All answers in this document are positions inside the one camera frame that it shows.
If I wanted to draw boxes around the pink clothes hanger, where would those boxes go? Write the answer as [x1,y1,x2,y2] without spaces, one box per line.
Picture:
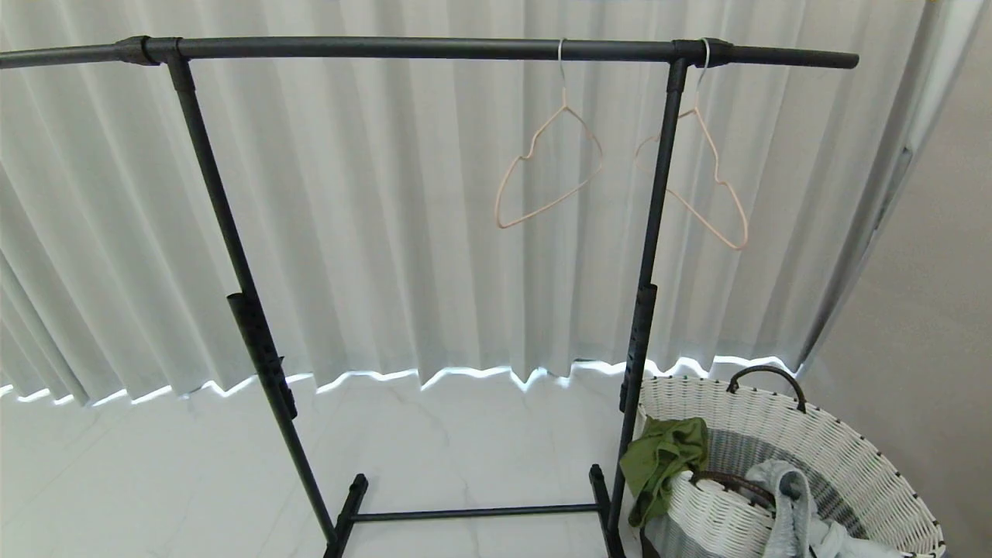
[634,39,749,251]
[496,39,605,230]

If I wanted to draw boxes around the pale grey shorts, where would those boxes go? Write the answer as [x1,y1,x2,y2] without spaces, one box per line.
[746,459,908,558]

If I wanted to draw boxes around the white curtain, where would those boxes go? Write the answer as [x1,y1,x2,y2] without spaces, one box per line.
[0,0,935,405]

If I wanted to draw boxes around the black clothes rack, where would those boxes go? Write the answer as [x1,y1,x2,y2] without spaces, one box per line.
[0,34,859,558]

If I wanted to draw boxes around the green garment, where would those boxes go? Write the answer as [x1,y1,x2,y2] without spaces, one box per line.
[619,417,710,529]

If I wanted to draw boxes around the white laundry basket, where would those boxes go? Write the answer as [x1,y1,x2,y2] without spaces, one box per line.
[635,366,946,558]

